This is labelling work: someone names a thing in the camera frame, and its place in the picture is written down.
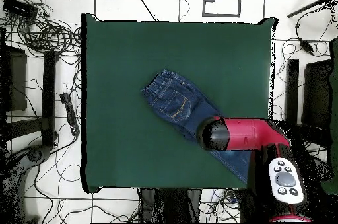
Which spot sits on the blue denim jeans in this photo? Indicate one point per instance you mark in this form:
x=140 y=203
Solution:
x=174 y=99

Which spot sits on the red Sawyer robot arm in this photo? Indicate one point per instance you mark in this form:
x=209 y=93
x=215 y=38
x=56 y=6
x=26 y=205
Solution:
x=245 y=134

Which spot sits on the dark flat panel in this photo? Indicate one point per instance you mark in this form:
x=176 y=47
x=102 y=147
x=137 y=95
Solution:
x=17 y=81
x=317 y=91

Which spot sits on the dark green table cloth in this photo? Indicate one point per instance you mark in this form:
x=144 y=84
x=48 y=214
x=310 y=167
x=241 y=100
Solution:
x=224 y=49
x=334 y=102

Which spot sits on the black power strip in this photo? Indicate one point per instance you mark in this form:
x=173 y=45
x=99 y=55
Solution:
x=70 y=113

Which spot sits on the dark wheeled stand base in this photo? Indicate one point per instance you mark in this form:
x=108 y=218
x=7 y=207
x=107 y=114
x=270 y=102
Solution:
x=34 y=154

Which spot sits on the black power adapter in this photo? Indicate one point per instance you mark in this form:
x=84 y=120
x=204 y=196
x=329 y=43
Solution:
x=306 y=45

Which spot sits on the black tripod pole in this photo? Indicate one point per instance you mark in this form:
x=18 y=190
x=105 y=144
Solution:
x=306 y=7

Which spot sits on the black electronics box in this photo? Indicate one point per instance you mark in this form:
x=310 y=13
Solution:
x=18 y=7

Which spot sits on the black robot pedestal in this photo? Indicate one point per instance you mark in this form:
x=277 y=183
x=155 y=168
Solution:
x=169 y=205

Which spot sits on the black frame leg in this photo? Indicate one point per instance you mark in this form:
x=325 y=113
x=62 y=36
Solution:
x=292 y=91
x=48 y=97

